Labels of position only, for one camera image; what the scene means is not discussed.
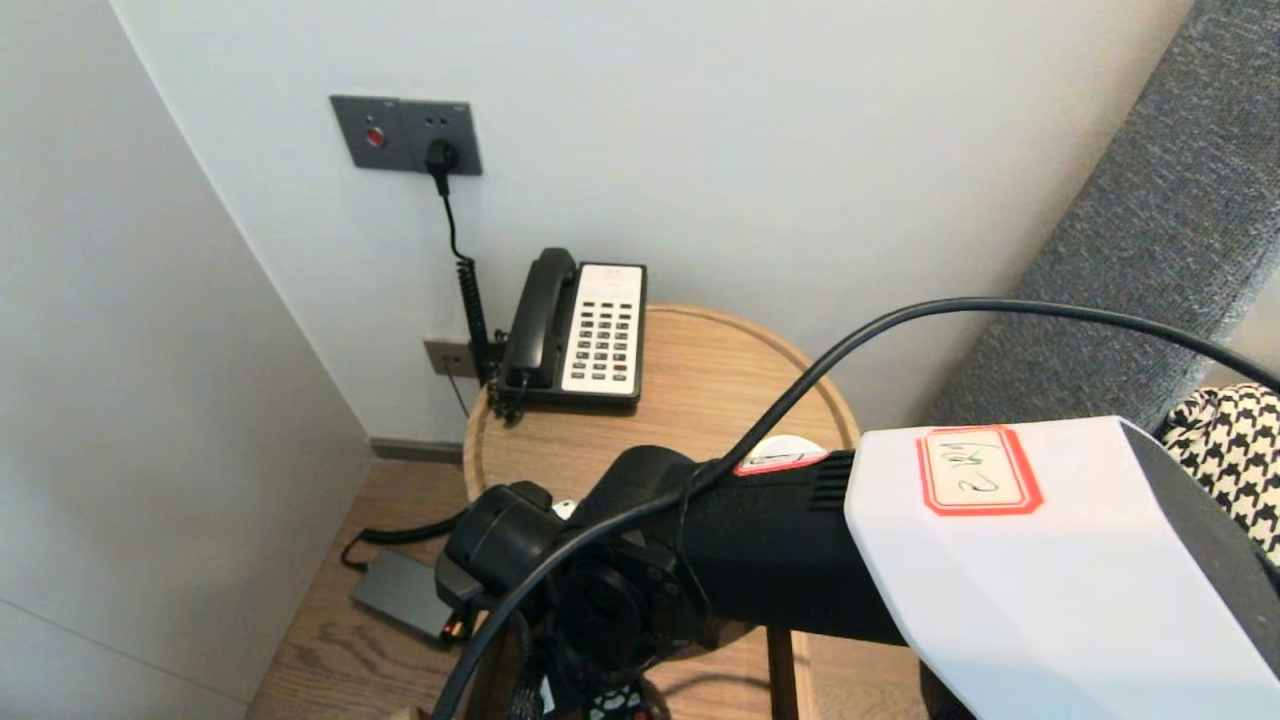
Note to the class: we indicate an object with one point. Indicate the grey fabric bed headboard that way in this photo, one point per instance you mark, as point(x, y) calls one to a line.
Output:
point(1130, 220)

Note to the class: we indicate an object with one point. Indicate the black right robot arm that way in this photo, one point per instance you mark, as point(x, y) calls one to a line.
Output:
point(780, 540)

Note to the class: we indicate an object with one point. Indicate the grey wall socket panel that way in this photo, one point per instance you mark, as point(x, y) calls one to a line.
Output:
point(395, 125)

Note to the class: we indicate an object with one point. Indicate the black remote control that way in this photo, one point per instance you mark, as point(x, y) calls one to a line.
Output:
point(612, 703)

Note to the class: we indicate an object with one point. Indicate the white round puck device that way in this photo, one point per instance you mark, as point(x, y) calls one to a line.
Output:
point(785, 445)

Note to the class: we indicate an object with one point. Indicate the grey power adapter brick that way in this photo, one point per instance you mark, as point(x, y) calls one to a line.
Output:
point(400, 595)

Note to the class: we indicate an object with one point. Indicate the thin black telephone line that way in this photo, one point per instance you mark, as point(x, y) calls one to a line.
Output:
point(458, 395)

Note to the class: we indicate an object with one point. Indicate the brown wall baseboard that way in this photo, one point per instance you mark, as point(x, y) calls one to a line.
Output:
point(400, 452)

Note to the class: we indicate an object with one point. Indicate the round wooden side table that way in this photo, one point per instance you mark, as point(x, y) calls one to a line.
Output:
point(700, 400)

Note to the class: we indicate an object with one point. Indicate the black telephone handset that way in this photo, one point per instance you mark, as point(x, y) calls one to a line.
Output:
point(540, 310)

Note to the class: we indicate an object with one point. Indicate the black and white telephone base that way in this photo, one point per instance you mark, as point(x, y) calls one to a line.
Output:
point(602, 340)

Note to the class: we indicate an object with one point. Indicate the beige wall jack plate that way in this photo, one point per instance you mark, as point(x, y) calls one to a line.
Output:
point(447, 358)

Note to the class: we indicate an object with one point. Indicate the black white houndstooth pillow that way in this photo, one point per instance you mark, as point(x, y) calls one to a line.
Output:
point(1235, 450)

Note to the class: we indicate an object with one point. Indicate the curved-front wooden table drawer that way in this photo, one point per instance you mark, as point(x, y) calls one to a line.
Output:
point(785, 670)

